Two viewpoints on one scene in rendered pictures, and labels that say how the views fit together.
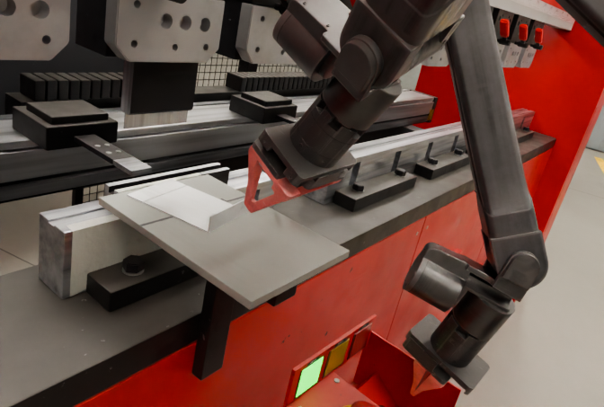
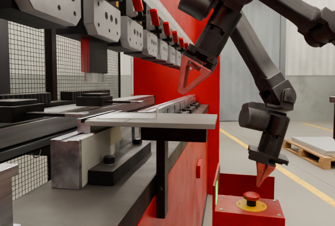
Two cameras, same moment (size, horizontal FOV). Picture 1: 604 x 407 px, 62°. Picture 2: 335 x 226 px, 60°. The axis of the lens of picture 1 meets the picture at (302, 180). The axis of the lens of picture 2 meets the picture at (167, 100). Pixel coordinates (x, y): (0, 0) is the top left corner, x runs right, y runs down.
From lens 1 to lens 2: 38 cm
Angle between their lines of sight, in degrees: 28
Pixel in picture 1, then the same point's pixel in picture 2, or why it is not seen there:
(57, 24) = (77, 6)
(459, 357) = (276, 149)
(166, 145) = (58, 123)
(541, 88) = not seen: hidden behind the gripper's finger
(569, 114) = (210, 92)
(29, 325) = (77, 201)
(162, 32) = (105, 21)
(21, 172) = not seen: outside the picture
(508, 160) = (264, 54)
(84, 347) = (120, 198)
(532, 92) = not seen: hidden behind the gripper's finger
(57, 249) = (71, 155)
